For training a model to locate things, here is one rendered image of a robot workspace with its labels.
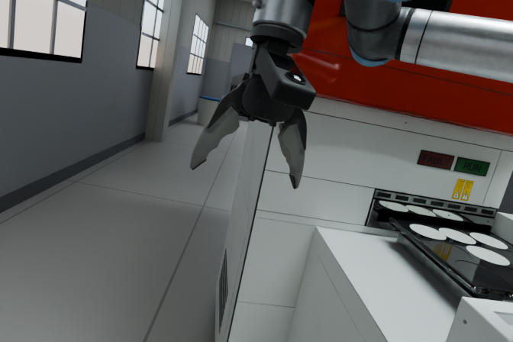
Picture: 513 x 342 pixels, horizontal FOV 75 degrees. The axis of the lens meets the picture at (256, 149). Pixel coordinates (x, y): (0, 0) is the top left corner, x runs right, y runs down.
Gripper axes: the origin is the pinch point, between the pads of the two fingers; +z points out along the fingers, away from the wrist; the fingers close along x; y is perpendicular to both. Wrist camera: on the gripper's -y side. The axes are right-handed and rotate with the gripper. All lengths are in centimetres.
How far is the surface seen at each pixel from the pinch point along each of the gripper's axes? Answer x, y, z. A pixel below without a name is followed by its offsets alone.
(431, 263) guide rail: -67, 25, 17
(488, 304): -42.4, -6.4, 11.2
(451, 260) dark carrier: -63, 17, 13
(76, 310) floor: 23, 128, 98
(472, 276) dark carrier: -62, 10, 14
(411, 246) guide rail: -69, 35, 16
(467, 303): -38.6, -5.7, 11.7
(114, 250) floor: 11, 183, 90
